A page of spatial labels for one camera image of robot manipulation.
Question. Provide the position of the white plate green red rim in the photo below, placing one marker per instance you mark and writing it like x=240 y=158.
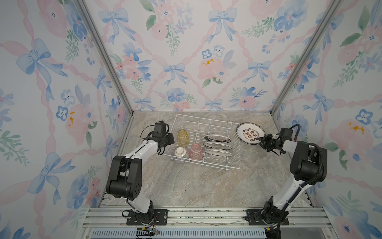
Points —
x=218 y=138

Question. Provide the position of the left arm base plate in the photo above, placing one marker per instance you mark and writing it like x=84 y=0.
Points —
x=156 y=217

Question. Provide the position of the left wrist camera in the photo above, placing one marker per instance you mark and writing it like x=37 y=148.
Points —
x=161 y=129

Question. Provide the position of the aluminium mounting rail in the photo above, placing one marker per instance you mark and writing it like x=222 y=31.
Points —
x=110 y=222

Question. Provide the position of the left aluminium corner post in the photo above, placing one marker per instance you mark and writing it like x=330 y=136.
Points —
x=89 y=23

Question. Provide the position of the white plate red characters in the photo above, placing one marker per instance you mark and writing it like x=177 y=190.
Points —
x=250 y=133

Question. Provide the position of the pink ribbed glass cup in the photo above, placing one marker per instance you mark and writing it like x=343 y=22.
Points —
x=196 y=152

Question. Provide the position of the small white ceramic bowl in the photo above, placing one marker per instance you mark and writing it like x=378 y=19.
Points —
x=180 y=152

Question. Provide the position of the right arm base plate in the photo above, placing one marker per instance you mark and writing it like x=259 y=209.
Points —
x=257 y=217

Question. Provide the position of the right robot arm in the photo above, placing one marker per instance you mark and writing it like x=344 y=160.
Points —
x=308 y=166

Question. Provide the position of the aluminium corner post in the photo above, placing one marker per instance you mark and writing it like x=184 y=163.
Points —
x=89 y=23
x=319 y=32

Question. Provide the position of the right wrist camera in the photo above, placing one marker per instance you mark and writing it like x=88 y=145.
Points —
x=285 y=134

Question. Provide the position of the white wire dish rack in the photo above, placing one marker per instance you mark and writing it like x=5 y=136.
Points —
x=197 y=128

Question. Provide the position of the white front plate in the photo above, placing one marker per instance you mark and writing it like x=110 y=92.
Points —
x=218 y=152

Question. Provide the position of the right aluminium corner post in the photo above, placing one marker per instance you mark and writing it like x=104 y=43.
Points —
x=319 y=32

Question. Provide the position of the yellow ribbed glass cup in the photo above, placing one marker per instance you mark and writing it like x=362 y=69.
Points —
x=182 y=137

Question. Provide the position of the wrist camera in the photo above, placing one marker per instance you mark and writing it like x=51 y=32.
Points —
x=161 y=129
x=285 y=134

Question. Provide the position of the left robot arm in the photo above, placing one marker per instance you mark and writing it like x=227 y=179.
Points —
x=125 y=176

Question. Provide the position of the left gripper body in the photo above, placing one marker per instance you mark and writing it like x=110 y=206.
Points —
x=164 y=139

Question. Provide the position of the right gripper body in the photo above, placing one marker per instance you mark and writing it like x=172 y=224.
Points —
x=272 y=143

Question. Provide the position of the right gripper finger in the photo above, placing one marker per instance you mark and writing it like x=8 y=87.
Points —
x=267 y=138
x=264 y=145

